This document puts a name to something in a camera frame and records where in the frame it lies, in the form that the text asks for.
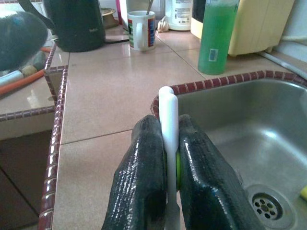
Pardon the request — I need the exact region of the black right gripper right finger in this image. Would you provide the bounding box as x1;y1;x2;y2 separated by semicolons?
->
177;114;266;230

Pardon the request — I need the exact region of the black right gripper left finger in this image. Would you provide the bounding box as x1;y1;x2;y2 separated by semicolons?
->
100;114;168;230

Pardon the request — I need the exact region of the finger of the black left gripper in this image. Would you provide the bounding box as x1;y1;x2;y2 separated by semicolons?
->
0;11;48;71

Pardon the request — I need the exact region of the white plastic utensil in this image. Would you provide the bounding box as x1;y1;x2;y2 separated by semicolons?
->
158;85;181;230

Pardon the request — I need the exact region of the white tube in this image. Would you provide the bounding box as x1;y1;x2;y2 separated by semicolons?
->
0;70;24;88

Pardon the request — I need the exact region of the black electric kettle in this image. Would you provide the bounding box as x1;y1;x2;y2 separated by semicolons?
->
18;0;106;53

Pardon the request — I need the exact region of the small steel sink basin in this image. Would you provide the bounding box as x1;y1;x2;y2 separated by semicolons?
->
151;70;307;230

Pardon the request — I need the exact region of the pink white carton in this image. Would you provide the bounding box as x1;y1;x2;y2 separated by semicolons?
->
116;0;129;32

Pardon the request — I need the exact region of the white printed mug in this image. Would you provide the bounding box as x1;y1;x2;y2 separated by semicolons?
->
127;11;156;51

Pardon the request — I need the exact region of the metal spoon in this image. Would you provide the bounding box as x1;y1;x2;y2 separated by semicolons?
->
145;0;154;16

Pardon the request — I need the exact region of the garlic bulb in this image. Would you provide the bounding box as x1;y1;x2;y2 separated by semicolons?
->
157;16;170;33

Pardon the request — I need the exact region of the green dish soap bottle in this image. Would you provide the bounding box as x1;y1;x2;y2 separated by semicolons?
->
198;0;239;75

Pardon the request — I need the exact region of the large white plastic jug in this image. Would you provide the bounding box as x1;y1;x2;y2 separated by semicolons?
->
165;0;194;31

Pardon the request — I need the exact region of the cream water purifier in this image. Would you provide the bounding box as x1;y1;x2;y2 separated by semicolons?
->
190;0;295;57

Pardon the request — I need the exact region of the grey hose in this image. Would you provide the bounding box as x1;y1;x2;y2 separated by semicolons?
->
258;51;307;80

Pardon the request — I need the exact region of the white hose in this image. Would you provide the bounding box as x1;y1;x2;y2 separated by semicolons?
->
280;34;307;43

